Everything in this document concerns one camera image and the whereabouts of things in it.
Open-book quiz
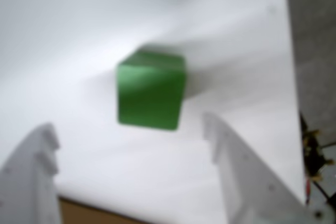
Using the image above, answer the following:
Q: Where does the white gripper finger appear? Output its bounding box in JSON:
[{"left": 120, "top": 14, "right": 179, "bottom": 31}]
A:
[
  {"left": 202, "top": 112, "right": 310, "bottom": 224},
  {"left": 0, "top": 122, "right": 61, "bottom": 224}
]

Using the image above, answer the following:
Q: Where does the brown cardboard box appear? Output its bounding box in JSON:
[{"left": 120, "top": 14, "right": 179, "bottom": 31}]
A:
[{"left": 58, "top": 196, "right": 148, "bottom": 224}]

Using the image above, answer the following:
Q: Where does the small brown cable connector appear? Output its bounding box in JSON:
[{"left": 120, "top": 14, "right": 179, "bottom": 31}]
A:
[{"left": 300, "top": 113, "right": 336, "bottom": 180}]

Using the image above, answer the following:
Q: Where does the base servo wire bundle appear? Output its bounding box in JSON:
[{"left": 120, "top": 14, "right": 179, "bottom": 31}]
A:
[{"left": 304, "top": 176, "right": 336, "bottom": 206}]

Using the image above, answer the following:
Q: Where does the green cube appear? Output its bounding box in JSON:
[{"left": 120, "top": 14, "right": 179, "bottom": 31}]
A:
[{"left": 115, "top": 44, "right": 187, "bottom": 132}]

